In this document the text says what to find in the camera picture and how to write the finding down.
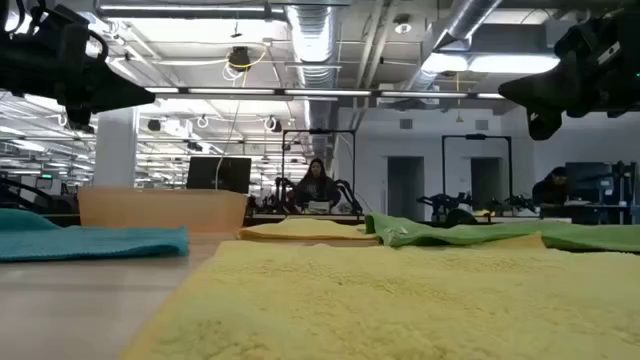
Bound golden yellow microfiber towel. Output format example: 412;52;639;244
237;217;547;250

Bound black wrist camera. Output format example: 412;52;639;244
526;104;565;142
64;103;97;134

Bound yellow hanging cable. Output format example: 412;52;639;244
453;71;464;124

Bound black computer monitor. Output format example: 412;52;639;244
564;160;615;204
185;155;253;194

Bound orange translucent plastic bin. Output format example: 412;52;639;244
76;186;249;234

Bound long ceiling strip light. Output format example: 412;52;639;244
143;86;507;101

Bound green microfiber towel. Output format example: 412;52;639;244
363;211;640;254

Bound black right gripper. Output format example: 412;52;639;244
498;5;640;120

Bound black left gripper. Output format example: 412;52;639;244
19;4;156;114

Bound black station frame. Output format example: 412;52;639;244
280;128;358;214
440;133;514;201

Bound dark doorway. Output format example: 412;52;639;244
386;155;426;221

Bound white building pillar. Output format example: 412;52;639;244
92;106;140;189

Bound black ceiling cable reel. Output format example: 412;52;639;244
227;45;253;70

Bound black equipment stand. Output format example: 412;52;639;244
598;159;639;226

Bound pale yellow microfiber towel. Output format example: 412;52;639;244
119;239;640;360

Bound teal microfiber towel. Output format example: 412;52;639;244
0;207;191;264

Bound black dome-shaped object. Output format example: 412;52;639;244
444;208;480;225

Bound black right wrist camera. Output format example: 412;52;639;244
526;104;565;142

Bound bright ceiling light panel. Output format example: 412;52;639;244
419;51;561;76

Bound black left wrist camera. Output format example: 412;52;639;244
64;103;97;134

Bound person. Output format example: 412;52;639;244
293;157;343;210
531;166;572;207

